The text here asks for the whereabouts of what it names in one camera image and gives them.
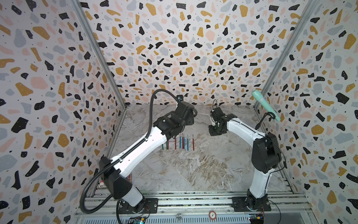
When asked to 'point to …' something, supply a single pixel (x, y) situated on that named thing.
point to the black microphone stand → (273, 115)
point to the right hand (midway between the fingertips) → (215, 132)
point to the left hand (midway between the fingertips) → (190, 113)
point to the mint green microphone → (259, 97)
